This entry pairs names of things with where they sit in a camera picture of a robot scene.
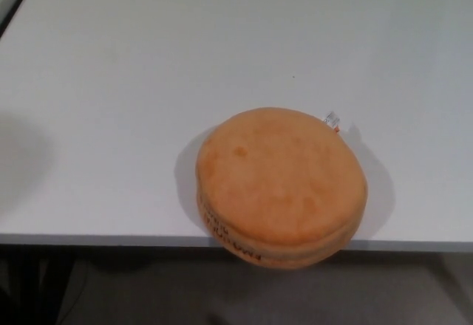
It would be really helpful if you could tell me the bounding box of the orange plush soft plate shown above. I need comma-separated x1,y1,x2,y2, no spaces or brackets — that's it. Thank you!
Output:
196,106,365,270

